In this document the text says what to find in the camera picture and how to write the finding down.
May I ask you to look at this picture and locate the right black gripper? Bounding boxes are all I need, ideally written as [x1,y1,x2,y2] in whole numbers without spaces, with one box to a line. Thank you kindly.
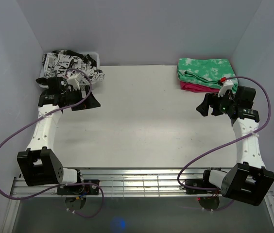
[196,90,237,117]

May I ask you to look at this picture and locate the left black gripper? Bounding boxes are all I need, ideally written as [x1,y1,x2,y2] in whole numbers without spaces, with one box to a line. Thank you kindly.
[62,85,100,111]

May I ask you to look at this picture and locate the newspaper print trousers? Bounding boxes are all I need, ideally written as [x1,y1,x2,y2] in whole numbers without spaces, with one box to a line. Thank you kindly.
[42,50,106,87]

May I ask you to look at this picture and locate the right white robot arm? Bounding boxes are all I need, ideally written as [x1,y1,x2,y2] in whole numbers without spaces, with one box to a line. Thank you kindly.
[196,86,274,206]

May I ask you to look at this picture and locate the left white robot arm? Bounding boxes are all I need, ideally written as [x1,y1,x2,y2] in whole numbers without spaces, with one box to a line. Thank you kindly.
[17,73,100,194]

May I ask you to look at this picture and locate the pink folded trousers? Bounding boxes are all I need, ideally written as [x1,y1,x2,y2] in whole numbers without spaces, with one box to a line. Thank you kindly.
[180,81,219,93]

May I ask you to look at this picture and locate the green white folded trousers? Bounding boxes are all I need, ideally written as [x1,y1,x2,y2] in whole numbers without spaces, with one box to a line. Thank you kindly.
[177,58,235,90]

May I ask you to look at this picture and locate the white plastic basket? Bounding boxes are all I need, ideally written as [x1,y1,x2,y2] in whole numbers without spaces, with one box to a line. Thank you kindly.
[38,51,101,91]

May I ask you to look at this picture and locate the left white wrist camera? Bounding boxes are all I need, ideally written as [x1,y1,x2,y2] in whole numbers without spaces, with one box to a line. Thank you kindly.
[66,73,83,90]

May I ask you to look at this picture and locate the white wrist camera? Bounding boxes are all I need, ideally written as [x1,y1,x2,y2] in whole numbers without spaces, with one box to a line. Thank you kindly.
[66,73,83,90]
[218,77,234,97]

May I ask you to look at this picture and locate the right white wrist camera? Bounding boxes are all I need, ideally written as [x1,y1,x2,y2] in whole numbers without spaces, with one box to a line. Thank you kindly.
[218,77,234,97]

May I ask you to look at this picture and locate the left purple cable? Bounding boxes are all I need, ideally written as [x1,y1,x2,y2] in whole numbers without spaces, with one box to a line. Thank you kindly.
[0,68,105,218]

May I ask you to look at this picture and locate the purple cable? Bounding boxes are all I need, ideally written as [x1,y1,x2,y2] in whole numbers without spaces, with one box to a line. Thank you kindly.
[177,76,272,212]
[0,68,105,218]

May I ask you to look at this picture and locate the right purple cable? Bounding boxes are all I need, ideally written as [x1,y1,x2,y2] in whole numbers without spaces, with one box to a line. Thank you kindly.
[177,76,272,212]

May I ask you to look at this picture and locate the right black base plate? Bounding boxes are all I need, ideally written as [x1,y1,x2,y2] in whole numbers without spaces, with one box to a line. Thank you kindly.
[185,179,219,195]

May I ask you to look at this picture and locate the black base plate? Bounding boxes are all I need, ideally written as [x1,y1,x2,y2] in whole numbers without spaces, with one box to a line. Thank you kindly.
[185,179,219,195]
[56,180,100,196]

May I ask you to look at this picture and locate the aluminium rail frame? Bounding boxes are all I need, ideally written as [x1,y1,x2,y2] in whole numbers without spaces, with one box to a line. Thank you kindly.
[10,167,274,228]

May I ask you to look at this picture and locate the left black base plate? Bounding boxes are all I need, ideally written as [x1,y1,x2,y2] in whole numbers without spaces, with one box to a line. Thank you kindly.
[56,180,100,196]

